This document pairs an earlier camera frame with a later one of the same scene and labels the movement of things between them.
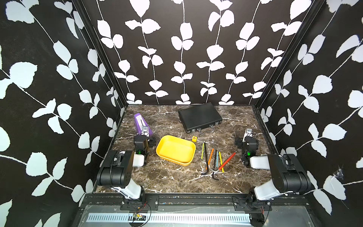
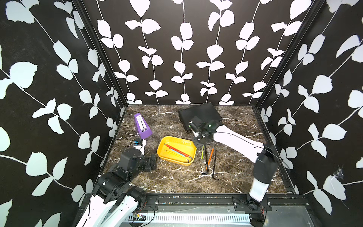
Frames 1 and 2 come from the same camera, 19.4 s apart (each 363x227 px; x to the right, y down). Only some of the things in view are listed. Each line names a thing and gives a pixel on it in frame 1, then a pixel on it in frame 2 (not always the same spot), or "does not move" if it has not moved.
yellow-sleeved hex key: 221,161 to 177,154
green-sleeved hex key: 203,151 does not move
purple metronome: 140,125 does not move
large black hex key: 207,170 does not move
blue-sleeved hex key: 217,160 to 177,152
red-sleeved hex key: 227,161 to 178,151
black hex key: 214,167 does not move
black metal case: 202,117 does not move
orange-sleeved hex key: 210,158 does not move
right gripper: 240,140 to 195,143
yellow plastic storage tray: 178,150 does not move
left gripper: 151,141 to 149,165
